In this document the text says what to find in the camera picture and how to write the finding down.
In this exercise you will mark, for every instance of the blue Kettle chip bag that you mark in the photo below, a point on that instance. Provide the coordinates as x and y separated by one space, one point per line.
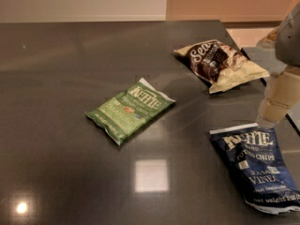
253 157

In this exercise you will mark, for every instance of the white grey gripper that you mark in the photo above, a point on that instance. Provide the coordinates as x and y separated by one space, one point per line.
289 41

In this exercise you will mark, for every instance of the green jalapeno chip bag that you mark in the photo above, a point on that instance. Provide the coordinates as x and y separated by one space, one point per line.
124 114

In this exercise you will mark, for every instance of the brown and cream chip bag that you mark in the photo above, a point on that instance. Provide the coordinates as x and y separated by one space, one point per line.
220 65

